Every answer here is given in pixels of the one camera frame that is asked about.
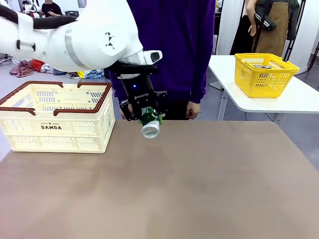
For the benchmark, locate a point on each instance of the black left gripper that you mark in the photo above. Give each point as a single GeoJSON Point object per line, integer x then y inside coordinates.
{"type": "Point", "coordinates": [139, 94]}

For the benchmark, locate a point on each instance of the green soda can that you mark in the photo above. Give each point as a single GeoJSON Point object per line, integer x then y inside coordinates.
{"type": "Point", "coordinates": [149, 129]}

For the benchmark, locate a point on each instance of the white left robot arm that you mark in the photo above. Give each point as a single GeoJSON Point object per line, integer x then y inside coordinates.
{"type": "Point", "coordinates": [87, 37]}

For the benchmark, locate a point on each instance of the person's right forearm purple sleeve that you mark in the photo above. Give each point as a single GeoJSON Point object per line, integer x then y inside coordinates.
{"type": "Point", "coordinates": [115, 87]}

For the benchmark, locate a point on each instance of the person's left forearm purple sleeve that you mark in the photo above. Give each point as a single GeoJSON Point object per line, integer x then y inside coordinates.
{"type": "Point", "coordinates": [198, 87]}

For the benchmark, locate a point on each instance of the cream shopping basket brown rim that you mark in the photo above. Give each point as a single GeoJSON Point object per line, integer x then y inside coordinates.
{"type": "Point", "coordinates": [59, 135]}

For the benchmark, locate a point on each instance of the yellow plastic basket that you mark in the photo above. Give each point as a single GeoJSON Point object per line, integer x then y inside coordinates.
{"type": "Point", "coordinates": [261, 84]}

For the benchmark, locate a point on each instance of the person's right hand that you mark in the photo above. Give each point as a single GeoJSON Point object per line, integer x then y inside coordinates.
{"type": "Point", "coordinates": [122, 115]}

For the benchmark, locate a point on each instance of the person's left hand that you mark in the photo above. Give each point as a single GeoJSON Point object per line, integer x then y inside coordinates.
{"type": "Point", "coordinates": [194, 110]}

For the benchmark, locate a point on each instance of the blue floral cloth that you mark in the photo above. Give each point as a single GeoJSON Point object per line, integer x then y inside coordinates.
{"type": "Point", "coordinates": [94, 74]}

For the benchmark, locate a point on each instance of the person in purple sweater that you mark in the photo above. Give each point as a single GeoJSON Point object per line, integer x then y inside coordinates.
{"type": "Point", "coordinates": [174, 49]}

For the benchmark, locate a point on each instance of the yellow cloth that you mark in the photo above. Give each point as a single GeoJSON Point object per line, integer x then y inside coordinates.
{"type": "Point", "coordinates": [80, 74]}

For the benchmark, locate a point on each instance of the grey metal floor foot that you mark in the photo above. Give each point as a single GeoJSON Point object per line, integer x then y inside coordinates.
{"type": "Point", "coordinates": [216, 85]}

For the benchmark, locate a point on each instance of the white floral cloth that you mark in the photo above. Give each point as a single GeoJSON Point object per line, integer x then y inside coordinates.
{"type": "Point", "coordinates": [47, 68]}

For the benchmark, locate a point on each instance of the red cloth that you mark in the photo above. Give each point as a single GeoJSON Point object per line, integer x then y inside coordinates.
{"type": "Point", "coordinates": [37, 65]}

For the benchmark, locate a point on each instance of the white partition panel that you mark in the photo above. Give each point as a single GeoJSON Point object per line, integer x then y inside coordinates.
{"type": "Point", "coordinates": [229, 25]}

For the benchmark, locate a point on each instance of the black hanging garment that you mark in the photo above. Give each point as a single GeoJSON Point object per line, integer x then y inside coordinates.
{"type": "Point", "coordinates": [241, 37]}

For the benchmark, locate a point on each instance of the maroon pink cloth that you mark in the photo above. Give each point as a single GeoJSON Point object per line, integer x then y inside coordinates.
{"type": "Point", "coordinates": [22, 70]}

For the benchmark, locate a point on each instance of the white side table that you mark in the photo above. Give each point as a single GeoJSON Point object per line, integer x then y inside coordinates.
{"type": "Point", "coordinates": [274, 104]}

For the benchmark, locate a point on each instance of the seated person in black shirt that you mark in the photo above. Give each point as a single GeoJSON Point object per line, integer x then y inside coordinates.
{"type": "Point", "coordinates": [51, 8]}

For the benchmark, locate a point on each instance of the dark jacket white stripes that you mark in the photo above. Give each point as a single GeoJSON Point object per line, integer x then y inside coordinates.
{"type": "Point", "coordinates": [265, 23]}

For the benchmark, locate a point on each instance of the black clothes rack stand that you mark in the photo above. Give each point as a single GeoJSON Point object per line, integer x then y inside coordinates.
{"type": "Point", "coordinates": [297, 25]}

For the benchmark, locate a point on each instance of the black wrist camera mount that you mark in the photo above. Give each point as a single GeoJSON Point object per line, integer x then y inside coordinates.
{"type": "Point", "coordinates": [134, 69]}

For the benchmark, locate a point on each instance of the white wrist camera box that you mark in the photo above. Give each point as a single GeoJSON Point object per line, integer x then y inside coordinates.
{"type": "Point", "coordinates": [153, 56]}

